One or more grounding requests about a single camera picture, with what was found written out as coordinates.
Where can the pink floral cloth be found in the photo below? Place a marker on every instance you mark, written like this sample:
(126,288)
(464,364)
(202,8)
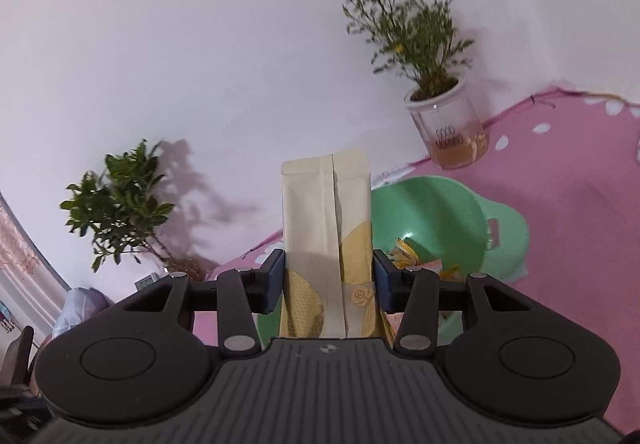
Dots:
(565,204)

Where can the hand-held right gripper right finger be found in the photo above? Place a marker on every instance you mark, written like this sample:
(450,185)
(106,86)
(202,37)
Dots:
(382,281)

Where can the light blue cloth bundle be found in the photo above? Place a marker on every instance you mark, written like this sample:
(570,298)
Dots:
(80,309)

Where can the white digital clock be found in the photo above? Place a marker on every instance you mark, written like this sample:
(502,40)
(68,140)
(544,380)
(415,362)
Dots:
(146,281)

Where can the green plastic bowl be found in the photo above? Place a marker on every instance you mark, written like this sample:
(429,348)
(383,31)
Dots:
(435,214)

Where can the thin plant in white pot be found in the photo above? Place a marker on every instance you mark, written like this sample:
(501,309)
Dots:
(425,49)

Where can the cream and gold snack packet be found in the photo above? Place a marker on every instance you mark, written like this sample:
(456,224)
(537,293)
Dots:
(320,214)

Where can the floral curtain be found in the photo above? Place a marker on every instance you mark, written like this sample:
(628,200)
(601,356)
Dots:
(25,264)

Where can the leafy plant in glass vase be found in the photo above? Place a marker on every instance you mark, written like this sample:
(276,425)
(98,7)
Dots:
(115,209)

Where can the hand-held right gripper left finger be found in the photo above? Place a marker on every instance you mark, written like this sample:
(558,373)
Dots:
(274,281)

